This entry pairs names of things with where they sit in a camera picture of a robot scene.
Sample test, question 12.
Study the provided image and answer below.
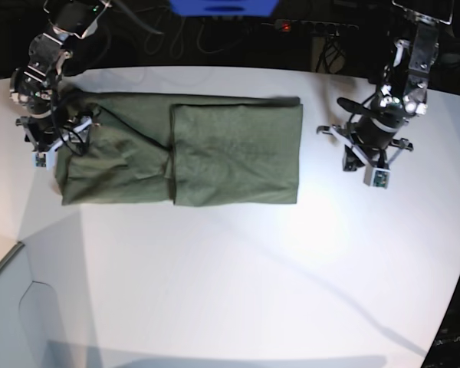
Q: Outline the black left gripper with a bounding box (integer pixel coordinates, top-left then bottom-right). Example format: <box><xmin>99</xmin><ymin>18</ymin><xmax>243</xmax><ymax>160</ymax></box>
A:
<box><xmin>341</xmin><ymin>114</ymin><xmax>406</xmax><ymax>172</ymax></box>

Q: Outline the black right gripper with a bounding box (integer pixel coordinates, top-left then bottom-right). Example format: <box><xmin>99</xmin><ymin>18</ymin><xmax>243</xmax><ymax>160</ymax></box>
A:
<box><xmin>15</xmin><ymin>111</ymin><xmax>84</xmax><ymax>152</ymax></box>

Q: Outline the green t-shirt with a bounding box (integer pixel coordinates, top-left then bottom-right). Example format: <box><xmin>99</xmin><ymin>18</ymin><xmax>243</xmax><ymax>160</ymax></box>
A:
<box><xmin>55</xmin><ymin>91</ymin><xmax>304</xmax><ymax>207</ymax></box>

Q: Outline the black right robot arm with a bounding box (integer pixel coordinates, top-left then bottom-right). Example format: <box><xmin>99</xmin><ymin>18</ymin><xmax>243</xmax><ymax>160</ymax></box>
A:
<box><xmin>10</xmin><ymin>1</ymin><xmax>110</xmax><ymax>153</ymax></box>

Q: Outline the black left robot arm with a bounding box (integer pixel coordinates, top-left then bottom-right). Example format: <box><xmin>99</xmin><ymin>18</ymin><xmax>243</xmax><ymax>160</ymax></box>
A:
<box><xmin>330</xmin><ymin>1</ymin><xmax>454</xmax><ymax>172</ymax></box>

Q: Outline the black power strip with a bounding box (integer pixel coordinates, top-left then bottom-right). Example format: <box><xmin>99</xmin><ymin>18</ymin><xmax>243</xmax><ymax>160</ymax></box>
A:
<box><xmin>261</xmin><ymin>19</ymin><xmax>360</xmax><ymax>37</ymax></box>

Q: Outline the blue plastic box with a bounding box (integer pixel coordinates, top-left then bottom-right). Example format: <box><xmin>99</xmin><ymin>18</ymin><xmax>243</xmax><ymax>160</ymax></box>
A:
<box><xmin>169</xmin><ymin>0</ymin><xmax>279</xmax><ymax>17</ymax></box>

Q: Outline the black cable bundle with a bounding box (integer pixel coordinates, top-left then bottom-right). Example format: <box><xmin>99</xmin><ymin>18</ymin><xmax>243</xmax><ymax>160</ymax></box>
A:
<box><xmin>316</xmin><ymin>34</ymin><xmax>348</xmax><ymax>73</ymax></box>

